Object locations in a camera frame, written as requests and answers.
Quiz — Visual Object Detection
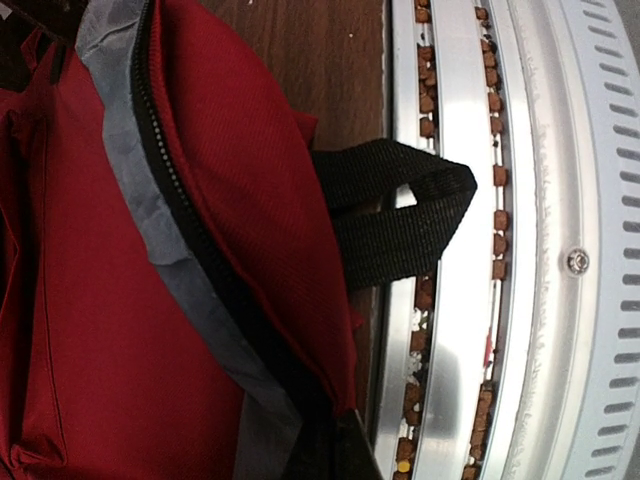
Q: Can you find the red backpack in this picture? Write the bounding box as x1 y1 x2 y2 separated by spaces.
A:
1 1 477 479

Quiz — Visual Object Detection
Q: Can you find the aluminium front rail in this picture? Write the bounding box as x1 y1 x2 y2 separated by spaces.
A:
369 1 639 479

